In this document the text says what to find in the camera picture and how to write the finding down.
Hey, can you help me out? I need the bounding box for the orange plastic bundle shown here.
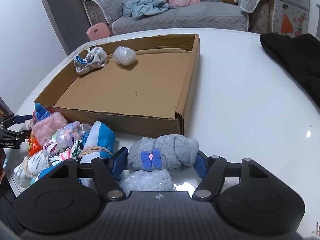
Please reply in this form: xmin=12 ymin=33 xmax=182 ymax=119
xmin=28 ymin=132 xmax=42 ymax=157

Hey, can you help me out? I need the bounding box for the pink fluffy pompom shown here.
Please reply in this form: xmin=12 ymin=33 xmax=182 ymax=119
xmin=31 ymin=112 xmax=68 ymax=146

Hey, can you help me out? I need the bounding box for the bubble white bundle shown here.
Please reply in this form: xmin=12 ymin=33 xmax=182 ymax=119
xmin=119 ymin=170 xmax=175 ymax=196

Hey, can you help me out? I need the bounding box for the grey sock roll blue bow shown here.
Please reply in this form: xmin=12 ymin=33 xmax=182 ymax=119
xmin=126 ymin=134 xmax=199 ymax=171

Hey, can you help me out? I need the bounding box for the blue knitted mini hat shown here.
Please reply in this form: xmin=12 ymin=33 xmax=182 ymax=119
xmin=34 ymin=102 xmax=51 ymax=121

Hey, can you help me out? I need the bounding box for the white striped sock bundle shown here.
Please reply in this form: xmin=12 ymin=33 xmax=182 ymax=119
xmin=14 ymin=139 xmax=83 ymax=189

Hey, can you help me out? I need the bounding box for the pastel plastic wrapped bundle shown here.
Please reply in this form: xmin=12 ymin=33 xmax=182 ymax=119
xmin=52 ymin=121 xmax=92 ymax=150

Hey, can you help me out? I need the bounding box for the cardboard box tray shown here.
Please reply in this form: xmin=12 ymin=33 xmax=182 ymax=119
xmin=36 ymin=34 xmax=200 ymax=137

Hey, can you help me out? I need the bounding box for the white sock roll blue trim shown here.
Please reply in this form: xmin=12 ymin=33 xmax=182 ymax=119
xmin=73 ymin=47 xmax=107 ymax=75

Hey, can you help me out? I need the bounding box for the plastic wrapped white bundle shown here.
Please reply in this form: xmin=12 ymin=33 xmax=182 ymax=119
xmin=112 ymin=46 xmax=136 ymax=66

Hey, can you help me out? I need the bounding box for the pink child chair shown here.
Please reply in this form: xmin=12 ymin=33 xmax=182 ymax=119
xmin=86 ymin=23 xmax=110 ymax=41

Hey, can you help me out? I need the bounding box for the black cloth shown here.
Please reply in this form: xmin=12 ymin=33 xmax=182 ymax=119
xmin=260 ymin=33 xmax=320 ymax=105

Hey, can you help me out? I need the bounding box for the grey sofa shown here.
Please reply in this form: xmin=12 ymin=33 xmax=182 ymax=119
xmin=84 ymin=0 xmax=276 ymax=35

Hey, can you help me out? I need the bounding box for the decorated fridge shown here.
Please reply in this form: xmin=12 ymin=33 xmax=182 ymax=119
xmin=274 ymin=0 xmax=310 ymax=37

